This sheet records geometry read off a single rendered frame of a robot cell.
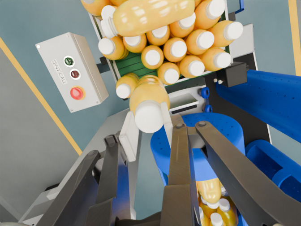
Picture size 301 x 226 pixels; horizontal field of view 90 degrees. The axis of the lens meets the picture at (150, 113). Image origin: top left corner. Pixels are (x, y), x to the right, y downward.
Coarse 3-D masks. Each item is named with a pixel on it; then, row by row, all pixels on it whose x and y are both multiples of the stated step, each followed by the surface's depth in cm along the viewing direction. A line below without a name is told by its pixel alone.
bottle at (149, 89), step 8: (144, 80) 29; (152, 80) 28; (160, 80) 35; (136, 88) 25; (144, 88) 23; (152, 88) 23; (160, 88) 24; (136, 96) 23; (144, 96) 22; (152, 96) 22; (160, 96) 22; (168, 96) 25; (136, 104) 22; (160, 104) 21; (168, 104) 24
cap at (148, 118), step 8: (144, 104) 20; (152, 104) 19; (136, 112) 20; (144, 112) 19; (152, 112) 19; (160, 112) 19; (136, 120) 19; (144, 120) 20; (152, 120) 20; (160, 120) 19; (144, 128) 20; (152, 128) 20
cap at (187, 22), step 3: (192, 15) 37; (186, 18) 37; (189, 18) 37; (192, 18) 37; (180, 21) 37; (183, 21) 37; (186, 21) 37; (189, 21) 37; (192, 21) 37; (180, 24) 38; (183, 24) 37; (186, 24) 37; (189, 24) 37; (192, 24) 37; (186, 27) 39
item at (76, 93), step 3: (75, 87) 42; (72, 90) 42; (75, 90) 42; (78, 90) 42; (81, 90) 42; (72, 93) 42; (75, 93) 42; (78, 93) 42; (81, 93) 43; (72, 96) 43; (75, 96) 43; (78, 96) 43; (81, 96) 43; (75, 99) 43; (78, 99) 43
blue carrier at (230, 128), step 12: (192, 120) 55; (204, 120) 52; (216, 120) 50; (228, 120) 48; (156, 132) 55; (228, 132) 42; (240, 132) 41; (156, 144) 48; (168, 144) 46; (240, 144) 39; (156, 156) 44; (168, 156) 40; (168, 168) 41; (204, 168) 36; (204, 180) 38; (240, 216) 68
